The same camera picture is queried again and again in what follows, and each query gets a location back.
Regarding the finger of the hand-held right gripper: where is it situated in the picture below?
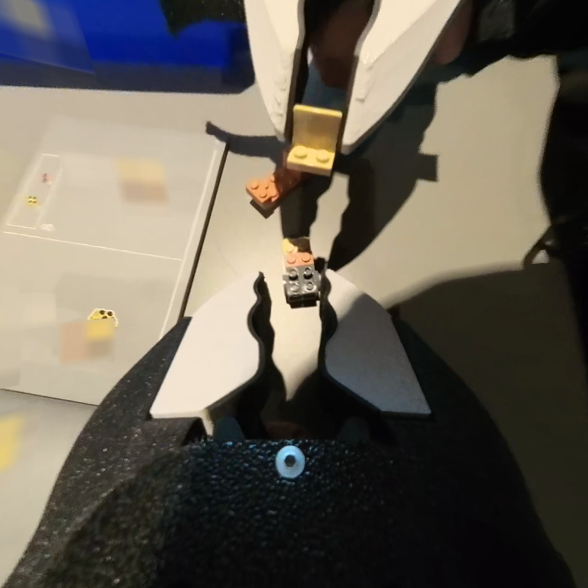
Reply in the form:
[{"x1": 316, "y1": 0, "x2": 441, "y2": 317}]
[
  {"x1": 342, "y1": 0, "x2": 465, "y2": 155},
  {"x1": 246, "y1": 0, "x2": 318, "y2": 144}
]

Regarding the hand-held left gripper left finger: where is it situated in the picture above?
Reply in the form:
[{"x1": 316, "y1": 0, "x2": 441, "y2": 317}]
[{"x1": 151, "y1": 271, "x2": 273, "y2": 435}]

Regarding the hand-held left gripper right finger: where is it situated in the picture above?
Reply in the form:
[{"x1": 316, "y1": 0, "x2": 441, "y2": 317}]
[{"x1": 319, "y1": 270, "x2": 432, "y2": 417}]

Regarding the blue plastic bin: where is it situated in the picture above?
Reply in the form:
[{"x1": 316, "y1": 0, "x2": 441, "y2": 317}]
[{"x1": 0, "y1": 0, "x2": 258, "y2": 90}]

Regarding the tan bracket brick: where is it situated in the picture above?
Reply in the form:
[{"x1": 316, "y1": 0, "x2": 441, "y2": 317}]
[{"x1": 287, "y1": 105, "x2": 344, "y2": 176}]

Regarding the small tan grey brick assembly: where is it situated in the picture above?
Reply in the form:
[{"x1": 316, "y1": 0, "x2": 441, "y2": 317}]
[{"x1": 281, "y1": 236, "x2": 322, "y2": 307}]

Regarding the orange toy brick assembly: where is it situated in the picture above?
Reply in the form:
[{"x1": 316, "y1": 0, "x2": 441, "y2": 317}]
[{"x1": 246, "y1": 170, "x2": 304, "y2": 217}]

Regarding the person's right forearm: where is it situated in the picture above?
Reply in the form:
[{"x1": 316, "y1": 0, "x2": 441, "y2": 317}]
[{"x1": 478, "y1": 0, "x2": 588, "y2": 70}]

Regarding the grey desk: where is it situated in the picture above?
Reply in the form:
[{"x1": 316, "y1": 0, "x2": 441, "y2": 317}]
[{"x1": 0, "y1": 60, "x2": 588, "y2": 588}]

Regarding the grey instruction booklet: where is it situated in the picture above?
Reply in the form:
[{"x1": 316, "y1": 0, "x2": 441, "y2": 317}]
[{"x1": 0, "y1": 115, "x2": 229, "y2": 406}]

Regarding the person's dark clothing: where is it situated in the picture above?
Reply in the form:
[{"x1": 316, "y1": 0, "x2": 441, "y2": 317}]
[{"x1": 540, "y1": 60, "x2": 588, "y2": 272}]

